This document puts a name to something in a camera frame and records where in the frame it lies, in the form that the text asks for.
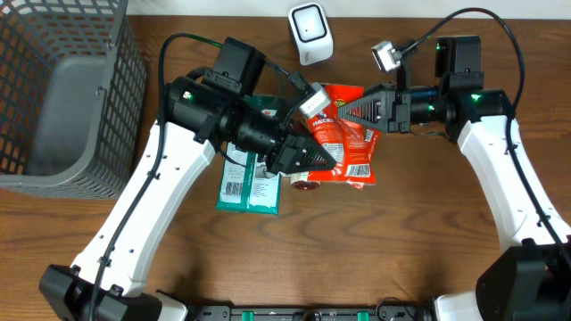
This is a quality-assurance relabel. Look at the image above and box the green lid jar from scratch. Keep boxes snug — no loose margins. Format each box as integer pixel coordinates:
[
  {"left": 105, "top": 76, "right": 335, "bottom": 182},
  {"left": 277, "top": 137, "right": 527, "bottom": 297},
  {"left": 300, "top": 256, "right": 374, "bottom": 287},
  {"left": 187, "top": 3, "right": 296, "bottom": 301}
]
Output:
[{"left": 290, "top": 172, "right": 320, "bottom": 191}]

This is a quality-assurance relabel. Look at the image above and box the red snack packet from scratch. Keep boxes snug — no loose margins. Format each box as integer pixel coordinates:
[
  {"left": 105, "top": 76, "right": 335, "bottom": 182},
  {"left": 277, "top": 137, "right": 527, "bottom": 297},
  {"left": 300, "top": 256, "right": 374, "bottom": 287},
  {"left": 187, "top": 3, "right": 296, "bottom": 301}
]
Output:
[{"left": 307, "top": 84, "right": 380, "bottom": 189}]

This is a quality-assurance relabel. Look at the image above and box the green white packet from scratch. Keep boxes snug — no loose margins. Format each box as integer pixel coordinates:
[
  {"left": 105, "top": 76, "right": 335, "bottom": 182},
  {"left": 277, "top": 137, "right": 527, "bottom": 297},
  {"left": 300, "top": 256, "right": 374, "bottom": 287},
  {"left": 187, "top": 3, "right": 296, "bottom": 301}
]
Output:
[{"left": 215, "top": 93, "right": 291, "bottom": 216}]

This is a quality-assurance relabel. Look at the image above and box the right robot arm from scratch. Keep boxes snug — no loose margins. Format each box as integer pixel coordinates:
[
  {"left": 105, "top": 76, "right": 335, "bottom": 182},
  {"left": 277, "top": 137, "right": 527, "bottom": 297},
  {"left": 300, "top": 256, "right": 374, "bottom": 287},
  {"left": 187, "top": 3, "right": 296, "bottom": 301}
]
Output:
[{"left": 338, "top": 36, "right": 570, "bottom": 320}]

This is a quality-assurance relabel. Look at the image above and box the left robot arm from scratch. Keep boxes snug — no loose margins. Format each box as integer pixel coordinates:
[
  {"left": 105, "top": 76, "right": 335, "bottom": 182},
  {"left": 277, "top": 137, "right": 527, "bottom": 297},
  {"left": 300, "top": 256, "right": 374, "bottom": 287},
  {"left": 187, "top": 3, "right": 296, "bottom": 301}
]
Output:
[{"left": 39, "top": 38, "right": 335, "bottom": 320}]

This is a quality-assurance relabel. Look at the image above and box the white barcode scanner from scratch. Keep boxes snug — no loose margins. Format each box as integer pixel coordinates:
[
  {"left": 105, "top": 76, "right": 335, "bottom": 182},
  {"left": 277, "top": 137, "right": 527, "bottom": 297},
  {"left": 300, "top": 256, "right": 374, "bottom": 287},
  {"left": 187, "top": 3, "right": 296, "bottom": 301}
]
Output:
[{"left": 287, "top": 2, "right": 334, "bottom": 66}]

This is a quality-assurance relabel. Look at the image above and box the grey plastic mesh basket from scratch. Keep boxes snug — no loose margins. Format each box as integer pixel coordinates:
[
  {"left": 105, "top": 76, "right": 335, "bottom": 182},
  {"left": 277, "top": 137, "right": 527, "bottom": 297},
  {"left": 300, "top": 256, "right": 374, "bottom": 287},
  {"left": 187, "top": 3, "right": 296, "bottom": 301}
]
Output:
[{"left": 1, "top": 0, "right": 147, "bottom": 200}]

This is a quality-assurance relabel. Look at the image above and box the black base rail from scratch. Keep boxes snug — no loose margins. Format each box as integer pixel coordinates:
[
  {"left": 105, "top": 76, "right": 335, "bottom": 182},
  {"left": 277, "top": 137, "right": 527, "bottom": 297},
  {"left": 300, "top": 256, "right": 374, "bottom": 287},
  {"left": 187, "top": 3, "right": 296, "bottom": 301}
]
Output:
[{"left": 186, "top": 300, "right": 435, "bottom": 321}]

